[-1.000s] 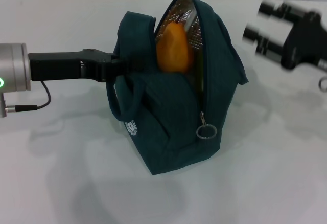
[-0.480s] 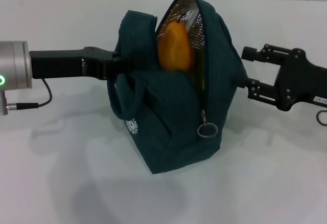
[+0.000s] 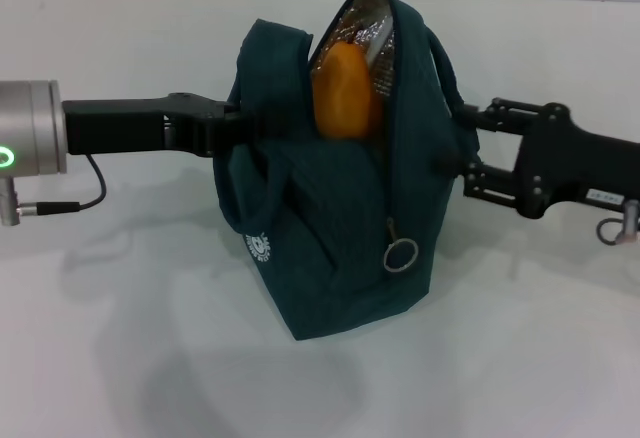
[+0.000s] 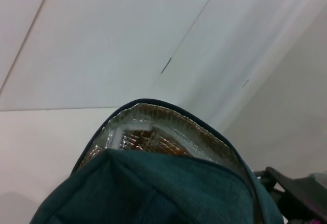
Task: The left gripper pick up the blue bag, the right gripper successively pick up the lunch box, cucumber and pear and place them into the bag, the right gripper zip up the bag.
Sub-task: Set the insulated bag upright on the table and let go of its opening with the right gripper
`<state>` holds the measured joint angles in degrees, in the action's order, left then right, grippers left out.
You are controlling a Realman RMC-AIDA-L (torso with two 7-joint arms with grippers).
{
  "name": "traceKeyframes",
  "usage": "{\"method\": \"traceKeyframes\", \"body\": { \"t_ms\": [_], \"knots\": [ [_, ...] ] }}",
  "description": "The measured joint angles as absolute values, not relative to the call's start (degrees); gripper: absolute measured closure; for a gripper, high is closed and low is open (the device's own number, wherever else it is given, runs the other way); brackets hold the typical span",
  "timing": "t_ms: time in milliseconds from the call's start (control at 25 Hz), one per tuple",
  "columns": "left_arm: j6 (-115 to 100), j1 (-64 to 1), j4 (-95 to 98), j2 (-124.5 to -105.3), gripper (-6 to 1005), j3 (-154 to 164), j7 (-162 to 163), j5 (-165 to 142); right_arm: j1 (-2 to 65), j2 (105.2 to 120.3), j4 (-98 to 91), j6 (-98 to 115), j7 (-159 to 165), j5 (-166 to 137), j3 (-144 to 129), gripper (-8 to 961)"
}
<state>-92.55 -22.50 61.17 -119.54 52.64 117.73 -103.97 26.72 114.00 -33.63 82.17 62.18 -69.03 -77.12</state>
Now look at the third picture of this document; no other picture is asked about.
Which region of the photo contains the yellow pear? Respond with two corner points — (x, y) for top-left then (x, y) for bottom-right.
(312, 40), (386, 140)

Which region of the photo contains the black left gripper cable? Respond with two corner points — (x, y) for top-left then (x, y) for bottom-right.
(17, 152), (107, 214)

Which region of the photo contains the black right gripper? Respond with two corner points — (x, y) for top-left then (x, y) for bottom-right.
(434, 98), (640, 219)

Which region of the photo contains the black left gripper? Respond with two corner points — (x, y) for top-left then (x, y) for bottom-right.
(62, 91), (269, 157)

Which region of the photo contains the right gripper cable with plug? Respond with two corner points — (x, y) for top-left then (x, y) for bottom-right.
(597, 199), (640, 247)

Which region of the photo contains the dark teal lunch bag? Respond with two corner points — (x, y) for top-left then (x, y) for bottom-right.
(212, 0), (481, 343)

